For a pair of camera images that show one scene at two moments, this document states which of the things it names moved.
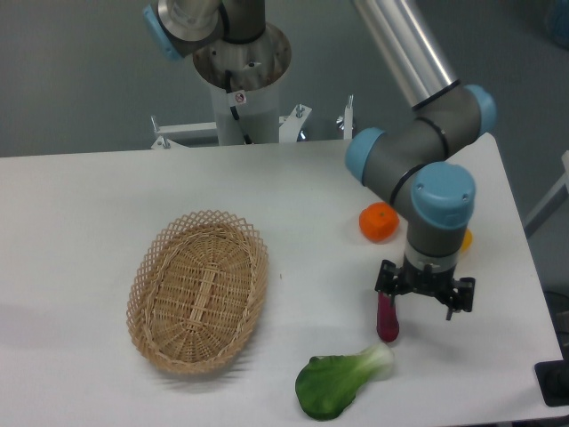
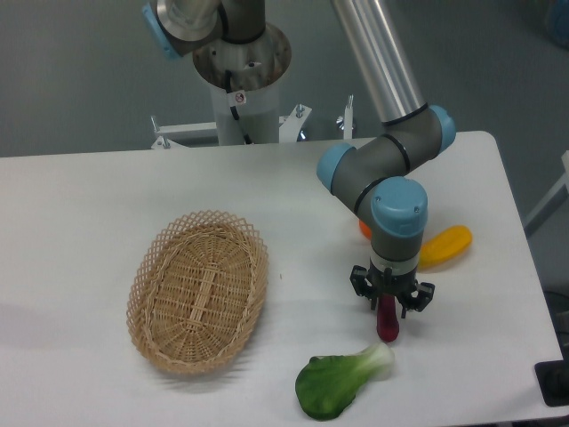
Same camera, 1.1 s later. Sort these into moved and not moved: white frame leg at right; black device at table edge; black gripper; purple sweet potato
Moved: black gripper
Not moved: black device at table edge; purple sweet potato; white frame leg at right
